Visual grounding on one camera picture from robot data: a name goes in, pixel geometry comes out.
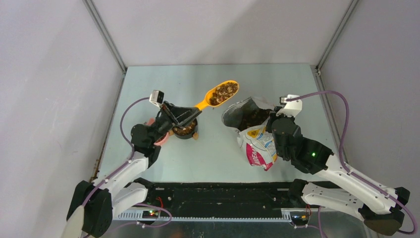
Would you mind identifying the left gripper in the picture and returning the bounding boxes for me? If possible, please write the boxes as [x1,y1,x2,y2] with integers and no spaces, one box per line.
[149,101,201,144]

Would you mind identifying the cat food bag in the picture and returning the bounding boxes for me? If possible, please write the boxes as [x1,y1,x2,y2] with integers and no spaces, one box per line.
[221,97,278,171]

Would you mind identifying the yellow plastic scoop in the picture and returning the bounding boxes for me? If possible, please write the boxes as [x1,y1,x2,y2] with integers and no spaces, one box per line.
[195,80,239,111]

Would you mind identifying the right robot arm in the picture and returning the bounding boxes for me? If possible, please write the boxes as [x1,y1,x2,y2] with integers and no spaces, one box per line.
[266,107,410,236]

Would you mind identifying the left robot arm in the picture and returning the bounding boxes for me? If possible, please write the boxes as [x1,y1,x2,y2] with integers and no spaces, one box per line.
[61,101,203,238]

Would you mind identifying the black pet bowl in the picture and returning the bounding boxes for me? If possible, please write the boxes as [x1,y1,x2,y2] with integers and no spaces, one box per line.
[172,119,198,139]

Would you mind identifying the kibble in black bowl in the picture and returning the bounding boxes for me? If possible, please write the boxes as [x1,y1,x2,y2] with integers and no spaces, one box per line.
[172,122,196,136]

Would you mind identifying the pink cat bowl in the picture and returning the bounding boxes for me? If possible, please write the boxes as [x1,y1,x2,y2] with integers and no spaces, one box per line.
[144,118,170,146]

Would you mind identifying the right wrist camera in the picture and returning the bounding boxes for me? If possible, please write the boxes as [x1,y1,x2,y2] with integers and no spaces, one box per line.
[276,94,303,117]

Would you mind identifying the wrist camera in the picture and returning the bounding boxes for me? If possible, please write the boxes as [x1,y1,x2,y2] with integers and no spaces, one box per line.
[276,94,303,117]
[149,90,164,108]

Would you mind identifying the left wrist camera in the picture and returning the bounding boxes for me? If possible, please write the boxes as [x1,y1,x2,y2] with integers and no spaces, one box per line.
[149,90,164,108]

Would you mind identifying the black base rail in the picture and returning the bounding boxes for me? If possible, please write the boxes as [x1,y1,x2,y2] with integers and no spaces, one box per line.
[145,182,308,219]

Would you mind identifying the aluminium frame rail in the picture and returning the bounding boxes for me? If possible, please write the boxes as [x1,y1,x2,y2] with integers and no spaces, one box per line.
[75,187,375,224]

